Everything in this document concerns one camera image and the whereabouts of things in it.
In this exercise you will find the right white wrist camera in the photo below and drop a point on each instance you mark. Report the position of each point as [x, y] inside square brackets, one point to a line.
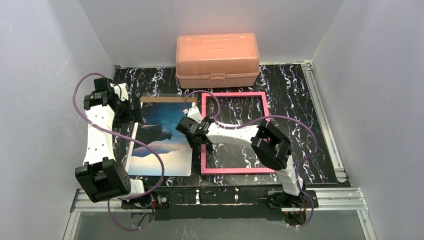
[194, 114]

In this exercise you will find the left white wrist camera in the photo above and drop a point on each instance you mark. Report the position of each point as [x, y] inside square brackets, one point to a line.
[121, 90]

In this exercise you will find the orange plastic storage box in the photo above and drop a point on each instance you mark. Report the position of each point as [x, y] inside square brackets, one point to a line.
[217, 61]

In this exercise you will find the landscape photo print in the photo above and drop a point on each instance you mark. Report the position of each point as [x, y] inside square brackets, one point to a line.
[157, 130]

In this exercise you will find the aluminium rail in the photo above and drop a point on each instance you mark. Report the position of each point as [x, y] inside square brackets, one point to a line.
[329, 199]
[329, 139]

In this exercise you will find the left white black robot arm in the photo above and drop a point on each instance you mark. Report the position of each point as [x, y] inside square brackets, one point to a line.
[101, 176]

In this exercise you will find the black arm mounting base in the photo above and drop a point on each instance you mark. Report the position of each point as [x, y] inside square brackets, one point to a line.
[223, 202]

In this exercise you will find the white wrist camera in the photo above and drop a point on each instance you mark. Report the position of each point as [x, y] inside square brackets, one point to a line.
[194, 114]
[121, 90]

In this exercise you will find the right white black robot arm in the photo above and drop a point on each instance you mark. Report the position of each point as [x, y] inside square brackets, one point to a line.
[270, 145]

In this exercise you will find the brown cardboard backing board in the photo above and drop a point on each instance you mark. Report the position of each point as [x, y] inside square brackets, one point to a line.
[161, 99]

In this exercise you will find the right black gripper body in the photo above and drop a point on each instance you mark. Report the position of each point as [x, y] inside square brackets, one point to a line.
[185, 125]

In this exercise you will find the pink wooden picture frame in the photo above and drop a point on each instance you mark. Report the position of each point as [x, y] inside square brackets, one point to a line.
[235, 171]

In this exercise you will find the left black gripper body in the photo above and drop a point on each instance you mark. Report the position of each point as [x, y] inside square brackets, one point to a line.
[133, 110]

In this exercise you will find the aluminium front rail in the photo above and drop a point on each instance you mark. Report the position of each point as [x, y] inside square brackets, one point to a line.
[329, 199]

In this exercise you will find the aluminium right side rail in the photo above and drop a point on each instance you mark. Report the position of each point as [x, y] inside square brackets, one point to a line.
[329, 139]

